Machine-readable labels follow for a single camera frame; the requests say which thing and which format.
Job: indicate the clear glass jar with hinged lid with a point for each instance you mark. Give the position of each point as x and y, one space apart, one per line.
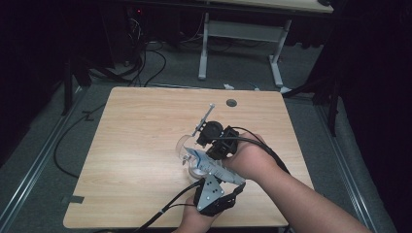
182 147

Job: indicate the person's right hand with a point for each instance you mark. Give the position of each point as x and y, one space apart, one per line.
252 161

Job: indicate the person's left hand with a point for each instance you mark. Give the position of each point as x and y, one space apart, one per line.
194 221

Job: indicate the small white floor scrap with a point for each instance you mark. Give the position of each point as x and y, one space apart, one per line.
228 86

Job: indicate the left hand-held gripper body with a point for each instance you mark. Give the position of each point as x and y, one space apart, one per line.
210 194

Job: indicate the dark computer tower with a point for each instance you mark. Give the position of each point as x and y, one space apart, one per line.
134 35

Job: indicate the black tape strip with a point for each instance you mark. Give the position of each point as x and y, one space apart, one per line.
74 199

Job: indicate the white-framed desk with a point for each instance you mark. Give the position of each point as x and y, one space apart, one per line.
243 30

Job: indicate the metal floor rail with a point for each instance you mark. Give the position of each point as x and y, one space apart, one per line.
35 165
343 161

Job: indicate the black stand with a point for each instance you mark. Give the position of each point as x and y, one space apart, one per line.
68 87

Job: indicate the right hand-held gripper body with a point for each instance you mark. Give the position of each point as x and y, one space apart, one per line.
223 142

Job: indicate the black tripod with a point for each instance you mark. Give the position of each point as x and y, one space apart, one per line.
333 90

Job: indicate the dark round table grommet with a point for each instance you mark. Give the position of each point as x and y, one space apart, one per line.
231 103

